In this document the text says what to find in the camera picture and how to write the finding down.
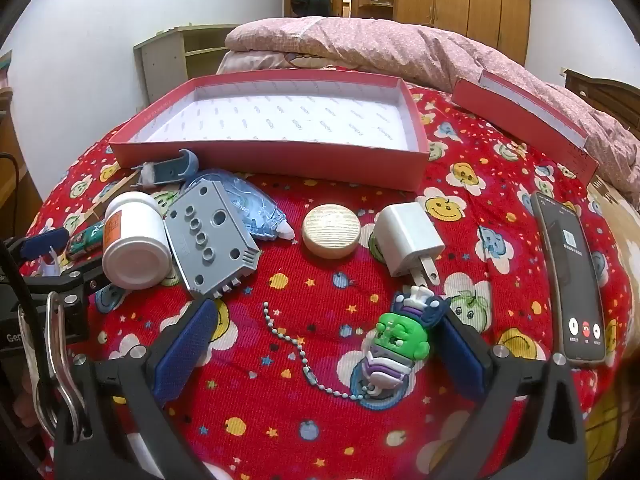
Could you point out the blue plastic pouch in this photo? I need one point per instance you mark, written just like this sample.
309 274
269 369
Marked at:
250 210

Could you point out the red box lid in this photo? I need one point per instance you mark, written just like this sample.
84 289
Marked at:
515 110

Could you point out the thin wooden stick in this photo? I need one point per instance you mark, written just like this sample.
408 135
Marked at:
111 193

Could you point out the beige printed bedsheet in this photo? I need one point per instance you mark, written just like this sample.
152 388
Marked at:
620 230

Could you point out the wooden wardrobe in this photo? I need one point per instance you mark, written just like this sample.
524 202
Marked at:
465 0

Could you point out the wooden side cabinet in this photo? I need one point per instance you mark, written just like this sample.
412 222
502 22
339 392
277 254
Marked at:
7 125

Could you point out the round wooden disc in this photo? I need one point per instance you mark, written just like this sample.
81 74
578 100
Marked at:
330 230

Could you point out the black smartphone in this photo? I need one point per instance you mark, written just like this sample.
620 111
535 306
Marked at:
565 270

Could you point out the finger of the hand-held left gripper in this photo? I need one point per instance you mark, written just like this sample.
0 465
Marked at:
45 242
75 280

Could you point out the pink printed pillow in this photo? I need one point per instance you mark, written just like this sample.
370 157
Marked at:
260 62

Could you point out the dark wooden headboard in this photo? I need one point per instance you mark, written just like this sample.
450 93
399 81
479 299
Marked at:
610 95

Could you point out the white charger plug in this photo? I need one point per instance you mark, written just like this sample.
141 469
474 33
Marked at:
405 240

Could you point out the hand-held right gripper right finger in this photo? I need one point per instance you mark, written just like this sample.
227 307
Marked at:
467 355

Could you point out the white pill bottle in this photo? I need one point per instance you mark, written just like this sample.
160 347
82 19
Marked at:
135 240

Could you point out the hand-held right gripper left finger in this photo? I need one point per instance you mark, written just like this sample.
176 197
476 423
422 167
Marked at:
185 350

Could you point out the red cardboard box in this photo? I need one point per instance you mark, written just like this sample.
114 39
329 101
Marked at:
300 125

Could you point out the pink quilt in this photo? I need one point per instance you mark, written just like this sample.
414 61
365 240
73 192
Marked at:
400 45

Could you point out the blue grey plastic hook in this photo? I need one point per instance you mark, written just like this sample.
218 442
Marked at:
172 170

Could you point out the red printed blanket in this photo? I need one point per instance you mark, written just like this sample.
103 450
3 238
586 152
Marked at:
310 285

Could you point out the silver metal spring clip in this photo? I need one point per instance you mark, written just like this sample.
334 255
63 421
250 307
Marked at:
55 360

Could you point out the beige shelf unit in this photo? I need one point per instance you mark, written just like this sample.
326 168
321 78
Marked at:
160 60

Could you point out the grey perforated plastic block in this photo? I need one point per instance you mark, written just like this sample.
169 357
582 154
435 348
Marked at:
210 240

